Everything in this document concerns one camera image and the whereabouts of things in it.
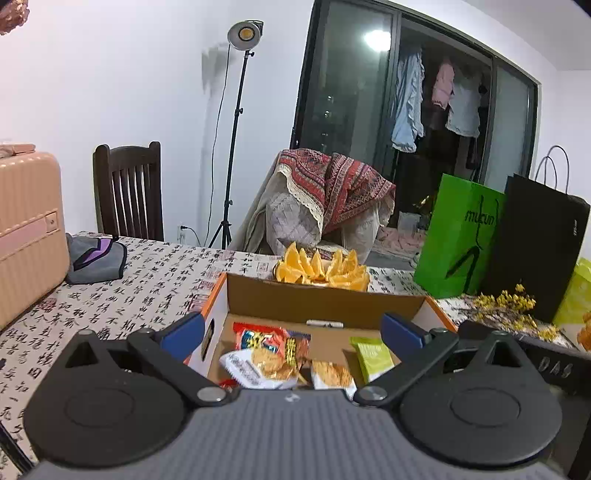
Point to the green paper bag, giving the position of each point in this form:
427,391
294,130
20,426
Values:
457,240

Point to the orange cardboard box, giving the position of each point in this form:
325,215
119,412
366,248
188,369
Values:
295,304

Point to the white garment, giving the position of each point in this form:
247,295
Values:
464,110

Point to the yellow-green bag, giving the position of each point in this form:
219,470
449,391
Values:
577,300

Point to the black paper bag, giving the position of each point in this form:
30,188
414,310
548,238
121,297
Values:
540,249

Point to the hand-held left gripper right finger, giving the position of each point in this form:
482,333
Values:
401,334

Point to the light blue shirt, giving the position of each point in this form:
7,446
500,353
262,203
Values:
408,101

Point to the red snack packet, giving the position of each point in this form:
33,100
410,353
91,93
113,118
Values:
263,339

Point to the sliding glass door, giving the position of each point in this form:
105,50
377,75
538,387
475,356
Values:
341,92

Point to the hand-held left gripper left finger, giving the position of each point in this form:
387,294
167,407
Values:
184,337

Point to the yellow flower branch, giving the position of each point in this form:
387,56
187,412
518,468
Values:
508,307

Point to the white cracker packet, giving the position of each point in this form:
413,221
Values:
330,376
258,369

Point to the pink suitcase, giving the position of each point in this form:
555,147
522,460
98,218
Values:
27,230

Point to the studio light on stand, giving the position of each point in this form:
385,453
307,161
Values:
244,34

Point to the green snack bar packet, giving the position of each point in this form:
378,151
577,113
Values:
371,357

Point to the plate of orange slices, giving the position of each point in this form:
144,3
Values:
318,270

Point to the small white stick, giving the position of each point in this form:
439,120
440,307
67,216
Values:
325,323

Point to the red patterned cloth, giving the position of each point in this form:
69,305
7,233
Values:
351,194

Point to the grey purple cloth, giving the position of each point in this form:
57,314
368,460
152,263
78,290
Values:
97,261

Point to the dark wooden chair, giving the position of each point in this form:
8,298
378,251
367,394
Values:
127,194

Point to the blanket covered armchair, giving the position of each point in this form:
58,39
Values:
291,217

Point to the pink garment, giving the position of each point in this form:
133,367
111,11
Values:
443,85

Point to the pink crumpled cloth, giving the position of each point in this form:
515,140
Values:
397,242

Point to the white wall socket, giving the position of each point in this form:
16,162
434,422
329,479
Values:
182,234

